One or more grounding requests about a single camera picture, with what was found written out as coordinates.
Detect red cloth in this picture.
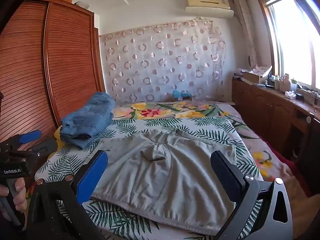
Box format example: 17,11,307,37
269,147,302,172

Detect pale window curtain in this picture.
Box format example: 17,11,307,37
232,0,265,68

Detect window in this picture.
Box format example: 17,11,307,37
255,0,320,93

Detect wooden slatted wardrobe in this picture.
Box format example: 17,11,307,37
0,0,106,150

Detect grey pants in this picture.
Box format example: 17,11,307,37
90,127,237,237

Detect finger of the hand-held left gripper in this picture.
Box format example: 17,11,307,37
25,138,59,159
7,130,42,151

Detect folded blue jeans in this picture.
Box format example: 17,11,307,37
60,92,116,149

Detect person's left hand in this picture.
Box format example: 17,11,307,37
0,177,27,214

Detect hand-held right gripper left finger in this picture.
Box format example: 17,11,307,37
26,150,109,240

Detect wooden sideboard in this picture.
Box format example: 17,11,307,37
231,77,320,198

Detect crumpled white paper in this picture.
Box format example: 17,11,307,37
251,64,273,76

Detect blue plastic package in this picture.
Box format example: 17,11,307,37
172,89,192,102

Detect cream air conditioner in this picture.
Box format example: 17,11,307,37
185,0,234,19

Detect circle pattern sheer curtain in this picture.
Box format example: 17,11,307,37
99,19,228,103

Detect cardboard box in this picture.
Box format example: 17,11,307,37
243,70,269,84

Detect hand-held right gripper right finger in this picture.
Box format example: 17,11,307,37
210,150,293,240

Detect leaf print bedsheet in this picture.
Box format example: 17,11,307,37
34,116,265,240

